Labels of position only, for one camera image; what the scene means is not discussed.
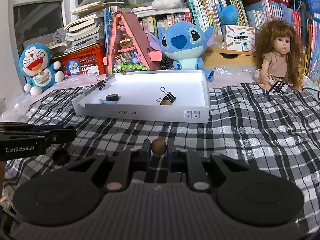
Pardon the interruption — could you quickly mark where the wooden drawer box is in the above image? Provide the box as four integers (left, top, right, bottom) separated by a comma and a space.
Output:
201, 48, 257, 68

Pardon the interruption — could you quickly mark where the blue plastic hair clip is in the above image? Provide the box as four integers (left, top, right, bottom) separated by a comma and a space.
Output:
100, 99, 117, 105

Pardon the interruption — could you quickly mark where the red plastic crate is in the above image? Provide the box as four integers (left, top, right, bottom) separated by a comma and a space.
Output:
51, 43, 106, 76

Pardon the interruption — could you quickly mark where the stack of books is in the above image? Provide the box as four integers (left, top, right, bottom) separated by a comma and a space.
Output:
46, 0, 125, 55

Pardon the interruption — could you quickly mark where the black round puck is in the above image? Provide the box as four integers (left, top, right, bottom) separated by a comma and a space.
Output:
105, 94, 119, 102

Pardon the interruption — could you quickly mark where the black white plaid cloth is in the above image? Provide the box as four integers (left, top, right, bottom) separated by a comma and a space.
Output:
3, 83, 319, 234

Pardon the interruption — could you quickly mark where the brown haired baby doll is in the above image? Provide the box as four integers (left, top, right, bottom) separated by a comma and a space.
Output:
253, 20, 303, 90

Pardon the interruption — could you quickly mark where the black binder clip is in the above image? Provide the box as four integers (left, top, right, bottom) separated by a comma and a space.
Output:
156, 86, 176, 104
95, 74, 115, 90

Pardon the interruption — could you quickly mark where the pink triangular diorama house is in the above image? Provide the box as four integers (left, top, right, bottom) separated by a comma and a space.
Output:
104, 12, 162, 74

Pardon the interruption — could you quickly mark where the blue Stitch plush toy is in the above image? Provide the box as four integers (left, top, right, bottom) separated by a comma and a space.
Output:
148, 22, 215, 82

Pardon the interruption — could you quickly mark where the brown wooden ball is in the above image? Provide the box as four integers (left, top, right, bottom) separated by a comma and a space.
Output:
160, 99, 172, 106
151, 138, 167, 157

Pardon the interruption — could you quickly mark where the black binder clip on tray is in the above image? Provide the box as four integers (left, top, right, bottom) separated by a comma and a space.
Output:
95, 74, 115, 90

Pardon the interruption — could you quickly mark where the white cardboard box tray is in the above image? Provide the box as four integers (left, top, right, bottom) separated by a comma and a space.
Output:
72, 70, 210, 124

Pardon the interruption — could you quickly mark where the Doraemon plush toy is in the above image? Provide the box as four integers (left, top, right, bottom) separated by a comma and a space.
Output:
19, 43, 65, 96

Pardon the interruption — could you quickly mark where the pink fuzzy blanket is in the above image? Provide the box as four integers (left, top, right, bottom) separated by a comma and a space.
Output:
1, 65, 256, 124

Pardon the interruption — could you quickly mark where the white colourful stationery box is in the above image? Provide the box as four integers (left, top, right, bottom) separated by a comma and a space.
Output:
223, 25, 256, 52

